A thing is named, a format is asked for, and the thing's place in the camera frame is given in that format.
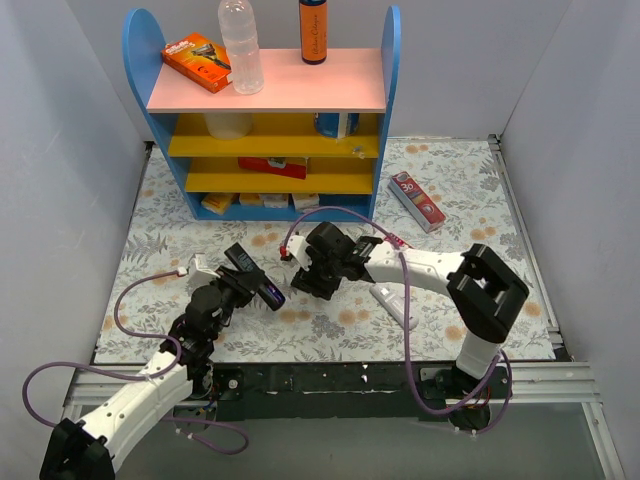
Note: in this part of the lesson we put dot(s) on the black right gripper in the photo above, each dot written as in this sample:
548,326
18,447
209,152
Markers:
314,279

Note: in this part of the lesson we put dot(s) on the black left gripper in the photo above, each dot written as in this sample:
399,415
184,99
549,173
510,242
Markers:
242,273

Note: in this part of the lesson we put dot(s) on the black tv remote control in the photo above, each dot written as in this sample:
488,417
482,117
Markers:
257,279

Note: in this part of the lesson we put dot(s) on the white and red remote control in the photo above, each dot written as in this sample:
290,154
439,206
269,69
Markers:
392,299

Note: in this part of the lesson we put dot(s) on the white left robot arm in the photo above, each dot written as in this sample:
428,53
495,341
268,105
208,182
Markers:
95,446

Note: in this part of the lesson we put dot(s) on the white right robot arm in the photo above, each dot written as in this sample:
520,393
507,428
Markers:
488,294

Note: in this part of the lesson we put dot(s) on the white orange soap box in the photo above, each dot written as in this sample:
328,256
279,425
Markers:
275,201

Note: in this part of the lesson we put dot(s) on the yellow orange box on shelf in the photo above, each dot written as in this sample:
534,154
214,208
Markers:
218,203

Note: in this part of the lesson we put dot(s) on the red box on shelf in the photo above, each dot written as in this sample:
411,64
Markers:
289,167

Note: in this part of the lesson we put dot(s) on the red toothpaste box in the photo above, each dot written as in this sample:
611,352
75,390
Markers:
420,206

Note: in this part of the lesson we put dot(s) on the blue and yellow shelf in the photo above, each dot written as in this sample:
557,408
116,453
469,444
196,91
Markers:
345,173

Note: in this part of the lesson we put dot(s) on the blue white box on shelf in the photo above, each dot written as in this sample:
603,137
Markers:
336,125

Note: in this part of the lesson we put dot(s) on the white cup on shelf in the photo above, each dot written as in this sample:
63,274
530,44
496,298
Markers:
228,126

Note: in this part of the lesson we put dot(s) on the orange razor box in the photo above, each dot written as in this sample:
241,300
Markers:
200,60

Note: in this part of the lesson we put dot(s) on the clear plastic bottle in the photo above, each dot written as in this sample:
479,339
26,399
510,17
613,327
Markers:
239,34

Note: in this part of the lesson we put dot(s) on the orange cologne bottle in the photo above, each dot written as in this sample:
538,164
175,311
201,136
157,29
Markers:
313,21

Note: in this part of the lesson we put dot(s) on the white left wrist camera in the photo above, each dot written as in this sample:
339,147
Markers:
198,270

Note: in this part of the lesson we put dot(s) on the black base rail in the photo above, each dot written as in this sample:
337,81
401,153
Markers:
242,391

